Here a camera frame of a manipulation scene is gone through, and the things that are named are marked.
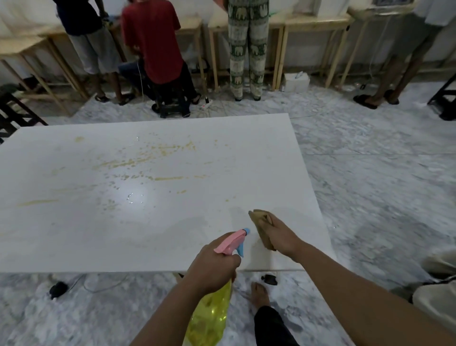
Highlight person's right hand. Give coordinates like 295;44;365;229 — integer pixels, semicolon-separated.
257;213;304;261

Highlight person's black trouser leg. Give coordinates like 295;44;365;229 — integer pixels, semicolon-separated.
253;305;300;346

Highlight white box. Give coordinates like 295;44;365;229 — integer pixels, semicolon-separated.
284;72;310;93

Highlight black slatted chair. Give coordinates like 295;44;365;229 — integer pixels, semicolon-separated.
0;91;49;144

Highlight black power adapter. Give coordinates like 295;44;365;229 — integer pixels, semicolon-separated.
49;281;69;300

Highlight beige fabric bundle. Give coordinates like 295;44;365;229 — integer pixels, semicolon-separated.
391;246;456;336

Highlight thin dark cable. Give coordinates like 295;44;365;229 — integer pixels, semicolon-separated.
67;273;129;294

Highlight person's bare foot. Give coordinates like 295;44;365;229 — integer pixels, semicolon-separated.
250;281;271;310

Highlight black stool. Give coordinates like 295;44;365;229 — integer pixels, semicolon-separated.
152;86;192;119

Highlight wooden table with rounded top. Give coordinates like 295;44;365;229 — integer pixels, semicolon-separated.
337;3;418;90

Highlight light wooden table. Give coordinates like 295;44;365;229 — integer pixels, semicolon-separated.
208;10;286;92
0;33;90;109
275;14;355;90
44;15;208;94

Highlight brown cleaning cloth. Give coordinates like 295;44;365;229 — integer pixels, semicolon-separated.
248;209;277;252

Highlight person's left forearm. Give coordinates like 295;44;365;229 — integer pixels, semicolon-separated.
130;281;201;346

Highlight yellow spray bottle pink trigger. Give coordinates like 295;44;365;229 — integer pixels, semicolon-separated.
183;228;252;346

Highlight person's left hand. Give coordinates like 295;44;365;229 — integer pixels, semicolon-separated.
185;233;242;295

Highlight person's right forearm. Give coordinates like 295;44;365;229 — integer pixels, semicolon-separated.
295;240;456;346

